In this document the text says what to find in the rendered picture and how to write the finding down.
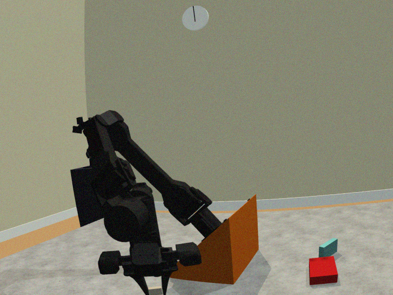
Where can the red block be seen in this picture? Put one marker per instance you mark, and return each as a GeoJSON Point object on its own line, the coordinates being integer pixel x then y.
{"type": "Point", "coordinates": [322, 270]}

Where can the teal rectangular block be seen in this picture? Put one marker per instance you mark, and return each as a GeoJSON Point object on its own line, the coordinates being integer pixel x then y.
{"type": "Point", "coordinates": [329, 248]}

